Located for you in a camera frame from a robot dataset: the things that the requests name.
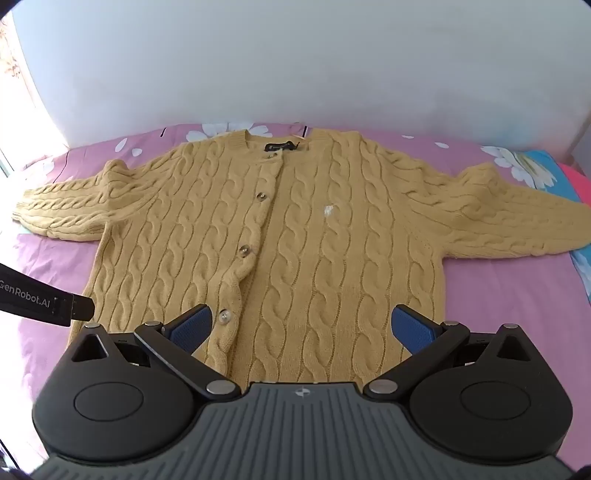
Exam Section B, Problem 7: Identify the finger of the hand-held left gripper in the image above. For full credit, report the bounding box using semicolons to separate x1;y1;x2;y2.
69;294;96;323

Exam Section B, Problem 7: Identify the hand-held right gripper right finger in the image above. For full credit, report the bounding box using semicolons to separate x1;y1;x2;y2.
363;304;530;401

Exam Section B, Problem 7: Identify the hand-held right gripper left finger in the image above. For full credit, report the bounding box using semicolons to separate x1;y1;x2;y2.
70;304;243;402

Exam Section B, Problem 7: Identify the mustard cable-knit cardigan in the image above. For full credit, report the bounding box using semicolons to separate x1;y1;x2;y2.
13;129;591;387

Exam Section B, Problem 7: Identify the pink floral bed sheet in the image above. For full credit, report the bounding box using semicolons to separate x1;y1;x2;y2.
0;121;591;467

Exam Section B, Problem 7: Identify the blue patterned cloth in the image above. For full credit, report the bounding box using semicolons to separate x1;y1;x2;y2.
519;148;591;291

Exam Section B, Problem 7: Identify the red cloth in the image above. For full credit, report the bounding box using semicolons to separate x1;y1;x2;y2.
560;161;591;205

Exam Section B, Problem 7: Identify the wooden post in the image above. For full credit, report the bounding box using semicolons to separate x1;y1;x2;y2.
567;115;584;168

